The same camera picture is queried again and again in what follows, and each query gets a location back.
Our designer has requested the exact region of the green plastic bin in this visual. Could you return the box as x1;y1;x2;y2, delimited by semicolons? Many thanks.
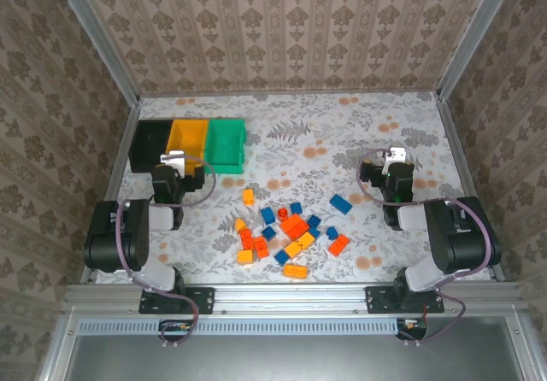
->
203;117;248;175

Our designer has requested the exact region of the black plastic bin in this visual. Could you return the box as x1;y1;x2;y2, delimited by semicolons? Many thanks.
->
127;119;174;174

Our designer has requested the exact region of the yellow plastic bin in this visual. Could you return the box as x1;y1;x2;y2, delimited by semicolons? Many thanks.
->
165;118;210;165

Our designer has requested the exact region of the grey slotted cable duct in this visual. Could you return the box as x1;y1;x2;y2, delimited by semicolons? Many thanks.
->
76;317;405;336

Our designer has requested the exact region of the aluminum frame front upright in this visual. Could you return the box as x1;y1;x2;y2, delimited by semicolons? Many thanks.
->
506;308;547;381
33;308;80;381

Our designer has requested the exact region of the long blue lego brick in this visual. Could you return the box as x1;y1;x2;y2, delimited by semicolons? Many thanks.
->
329;194;354;215

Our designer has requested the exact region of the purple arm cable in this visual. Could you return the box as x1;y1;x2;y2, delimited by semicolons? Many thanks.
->
356;148;501;348
115;155;218;348

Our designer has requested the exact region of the aluminum frame side rail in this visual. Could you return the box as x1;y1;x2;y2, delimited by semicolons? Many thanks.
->
435;94;506;283
79;98;142;284

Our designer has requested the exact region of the grey metal panel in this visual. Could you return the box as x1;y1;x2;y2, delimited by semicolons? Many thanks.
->
63;317;535;381

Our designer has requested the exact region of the aluminum frame corner post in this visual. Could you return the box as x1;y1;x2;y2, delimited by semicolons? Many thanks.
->
49;0;142;107
435;0;521;100

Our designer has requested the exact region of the aluminum frame front rail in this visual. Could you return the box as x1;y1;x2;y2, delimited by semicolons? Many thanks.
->
62;281;527;314

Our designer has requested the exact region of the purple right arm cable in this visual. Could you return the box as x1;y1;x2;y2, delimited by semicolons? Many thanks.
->
356;148;501;348

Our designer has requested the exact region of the large orange lego brick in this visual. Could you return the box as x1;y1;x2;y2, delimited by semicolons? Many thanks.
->
279;213;310;241

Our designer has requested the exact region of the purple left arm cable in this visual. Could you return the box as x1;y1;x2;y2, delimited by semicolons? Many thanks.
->
115;155;218;348

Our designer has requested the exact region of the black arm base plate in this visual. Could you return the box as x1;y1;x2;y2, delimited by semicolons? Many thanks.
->
365;285;445;315
138;285;215;315

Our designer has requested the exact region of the long yellow lego brick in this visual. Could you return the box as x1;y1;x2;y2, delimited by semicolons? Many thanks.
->
284;232;316;259

